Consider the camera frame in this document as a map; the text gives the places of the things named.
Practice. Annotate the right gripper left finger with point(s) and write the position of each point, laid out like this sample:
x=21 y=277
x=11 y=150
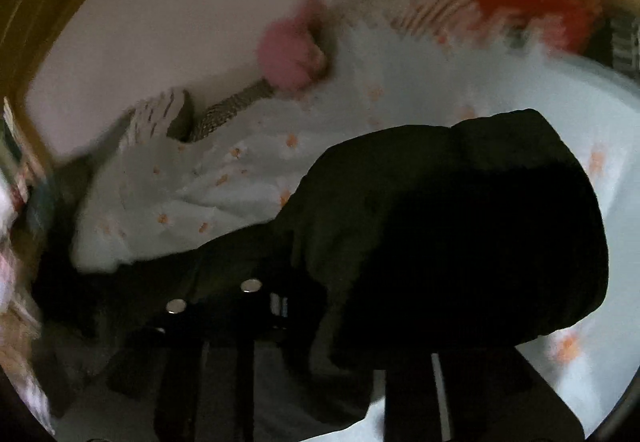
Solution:
x=207 y=371

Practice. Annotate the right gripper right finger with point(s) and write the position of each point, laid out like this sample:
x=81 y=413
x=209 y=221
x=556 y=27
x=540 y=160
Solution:
x=497 y=396

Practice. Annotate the black jacket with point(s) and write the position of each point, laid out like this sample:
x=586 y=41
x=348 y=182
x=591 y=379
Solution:
x=396 y=245

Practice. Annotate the light blue floral bedsheet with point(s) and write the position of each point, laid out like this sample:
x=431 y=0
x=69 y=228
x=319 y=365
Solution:
x=159 y=196

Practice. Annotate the striped pillow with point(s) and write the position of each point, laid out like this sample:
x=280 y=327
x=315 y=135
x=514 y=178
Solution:
x=170 y=114

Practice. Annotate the pink plush toy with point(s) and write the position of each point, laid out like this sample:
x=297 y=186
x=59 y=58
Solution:
x=288 y=54

